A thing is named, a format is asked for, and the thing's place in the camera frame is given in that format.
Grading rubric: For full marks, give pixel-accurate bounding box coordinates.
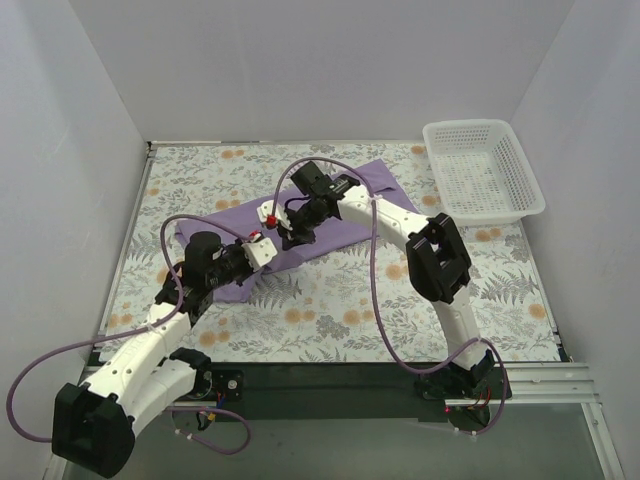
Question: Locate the purple t shirt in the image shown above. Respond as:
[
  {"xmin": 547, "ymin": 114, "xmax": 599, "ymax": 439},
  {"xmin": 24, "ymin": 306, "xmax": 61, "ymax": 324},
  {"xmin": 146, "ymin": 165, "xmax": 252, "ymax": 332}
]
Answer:
[{"xmin": 175, "ymin": 159, "xmax": 417, "ymax": 303}]

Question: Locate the white plastic basket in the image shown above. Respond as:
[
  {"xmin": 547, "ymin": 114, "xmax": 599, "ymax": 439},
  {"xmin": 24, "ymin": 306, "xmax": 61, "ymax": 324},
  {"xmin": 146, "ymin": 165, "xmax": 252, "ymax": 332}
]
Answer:
[{"xmin": 423, "ymin": 119, "xmax": 546, "ymax": 226}]

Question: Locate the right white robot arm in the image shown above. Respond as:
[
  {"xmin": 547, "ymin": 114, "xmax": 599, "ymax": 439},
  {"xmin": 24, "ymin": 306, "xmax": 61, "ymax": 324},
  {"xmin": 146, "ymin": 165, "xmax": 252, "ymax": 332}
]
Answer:
[{"xmin": 277, "ymin": 157, "xmax": 497, "ymax": 398}]

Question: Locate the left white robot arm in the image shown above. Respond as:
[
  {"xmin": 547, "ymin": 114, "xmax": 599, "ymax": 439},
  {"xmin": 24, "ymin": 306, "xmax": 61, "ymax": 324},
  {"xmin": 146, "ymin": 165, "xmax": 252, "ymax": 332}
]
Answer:
[{"xmin": 52, "ymin": 231, "xmax": 278, "ymax": 478}]

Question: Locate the floral patterned table mat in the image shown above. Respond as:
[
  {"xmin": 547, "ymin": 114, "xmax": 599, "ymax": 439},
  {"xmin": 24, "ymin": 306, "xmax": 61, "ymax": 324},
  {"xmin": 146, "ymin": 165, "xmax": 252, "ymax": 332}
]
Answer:
[{"xmin": 105, "ymin": 143, "xmax": 560, "ymax": 362}]

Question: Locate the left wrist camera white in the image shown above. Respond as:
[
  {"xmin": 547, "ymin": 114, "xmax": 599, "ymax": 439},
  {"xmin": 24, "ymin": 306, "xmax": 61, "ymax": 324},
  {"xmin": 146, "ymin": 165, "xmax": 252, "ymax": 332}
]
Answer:
[{"xmin": 241, "ymin": 231, "xmax": 278, "ymax": 272}]

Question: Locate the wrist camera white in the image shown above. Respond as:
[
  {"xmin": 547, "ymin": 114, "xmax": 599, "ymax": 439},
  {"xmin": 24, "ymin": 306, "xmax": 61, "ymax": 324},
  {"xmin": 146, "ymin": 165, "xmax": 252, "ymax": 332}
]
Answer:
[
  {"xmin": 257, "ymin": 200, "xmax": 291, "ymax": 230},
  {"xmin": 241, "ymin": 231, "xmax": 278, "ymax": 272}
]

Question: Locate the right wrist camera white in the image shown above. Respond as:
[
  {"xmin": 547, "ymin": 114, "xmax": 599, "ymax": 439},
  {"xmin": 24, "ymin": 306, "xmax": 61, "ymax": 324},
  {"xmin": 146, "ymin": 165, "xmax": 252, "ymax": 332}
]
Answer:
[{"xmin": 257, "ymin": 200, "xmax": 291, "ymax": 230}]

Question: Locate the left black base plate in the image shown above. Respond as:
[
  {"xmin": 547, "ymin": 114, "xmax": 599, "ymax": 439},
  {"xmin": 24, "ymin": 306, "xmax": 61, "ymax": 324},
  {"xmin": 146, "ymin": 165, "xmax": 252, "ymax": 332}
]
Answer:
[{"xmin": 200, "ymin": 369, "xmax": 245, "ymax": 402}]

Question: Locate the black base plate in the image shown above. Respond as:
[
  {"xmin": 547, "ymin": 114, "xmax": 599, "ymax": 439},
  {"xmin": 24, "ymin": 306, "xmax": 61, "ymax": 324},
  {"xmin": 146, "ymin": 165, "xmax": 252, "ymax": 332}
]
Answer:
[
  {"xmin": 414, "ymin": 365, "xmax": 512, "ymax": 400},
  {"xmin": 200, "ymin": 369, "xmax": 245, "ymax": 402}
]

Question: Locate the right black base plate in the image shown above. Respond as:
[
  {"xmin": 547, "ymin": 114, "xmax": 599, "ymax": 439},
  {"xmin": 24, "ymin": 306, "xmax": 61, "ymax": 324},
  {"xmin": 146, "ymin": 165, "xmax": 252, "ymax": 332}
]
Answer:
[{"xmin": 414, "ymin": 365, "xmax": 512, "ymax": 400}]

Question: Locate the aluminium frame rail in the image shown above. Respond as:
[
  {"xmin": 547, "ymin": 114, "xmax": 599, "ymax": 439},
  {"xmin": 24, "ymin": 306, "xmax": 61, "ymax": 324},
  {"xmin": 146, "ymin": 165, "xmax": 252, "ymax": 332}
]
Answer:
[{"xmin": 85, "ymin": 360, "xmax": 595, "ymax": 412}]

